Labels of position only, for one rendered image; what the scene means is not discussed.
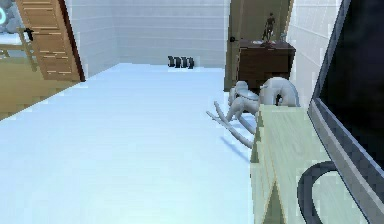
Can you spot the grey rocking horse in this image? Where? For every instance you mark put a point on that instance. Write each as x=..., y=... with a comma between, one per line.
x=248, y=103

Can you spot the brown wooden room door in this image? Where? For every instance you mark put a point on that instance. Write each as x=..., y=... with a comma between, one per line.
x=50, y=36

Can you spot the olive brown room door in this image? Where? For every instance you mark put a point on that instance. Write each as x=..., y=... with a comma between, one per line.
x=233, y=43

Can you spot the black round door knob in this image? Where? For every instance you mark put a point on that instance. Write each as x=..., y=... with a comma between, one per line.
x=232, y=39

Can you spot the black television set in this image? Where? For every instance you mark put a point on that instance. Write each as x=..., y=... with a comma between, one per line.
x=358, y=83

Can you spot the pale green wooden cabinet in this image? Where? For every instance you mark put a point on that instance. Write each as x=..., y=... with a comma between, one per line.
x=286, y=156

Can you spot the small white dish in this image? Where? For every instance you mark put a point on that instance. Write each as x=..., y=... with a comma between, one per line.
x=257, y=42

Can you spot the dark brown wooden dresser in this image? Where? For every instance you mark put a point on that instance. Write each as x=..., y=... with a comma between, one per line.
x=265, y=61

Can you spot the dark red figurine statue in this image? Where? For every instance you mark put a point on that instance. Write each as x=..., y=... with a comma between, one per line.
x=268, y=28

